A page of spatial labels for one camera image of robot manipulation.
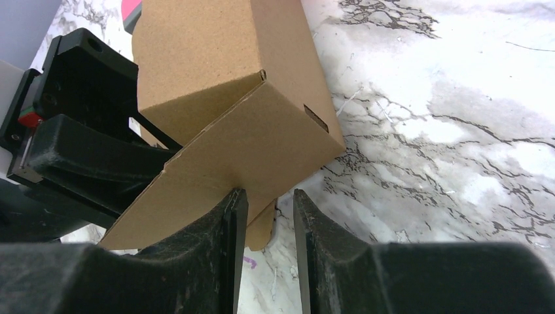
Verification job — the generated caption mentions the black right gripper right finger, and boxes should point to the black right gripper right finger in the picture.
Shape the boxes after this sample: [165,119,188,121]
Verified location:
[293,189,554,313]

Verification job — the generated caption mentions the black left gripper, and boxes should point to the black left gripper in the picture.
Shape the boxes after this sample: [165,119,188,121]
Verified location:
[1,28,180,243]

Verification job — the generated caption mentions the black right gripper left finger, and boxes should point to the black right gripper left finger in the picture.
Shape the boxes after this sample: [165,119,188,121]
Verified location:
[1,189,249,313]

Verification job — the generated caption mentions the brown cardboard box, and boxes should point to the brown cardboard box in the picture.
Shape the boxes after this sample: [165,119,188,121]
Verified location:
[100,1,345,251]

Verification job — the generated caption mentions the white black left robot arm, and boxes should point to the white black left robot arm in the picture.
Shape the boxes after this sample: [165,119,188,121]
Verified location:
[1,28,181,243]

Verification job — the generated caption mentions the pink grey whiteboard eraser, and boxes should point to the pink grey whiteboard eraser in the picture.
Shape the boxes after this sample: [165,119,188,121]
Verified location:
[121,0,142,34]

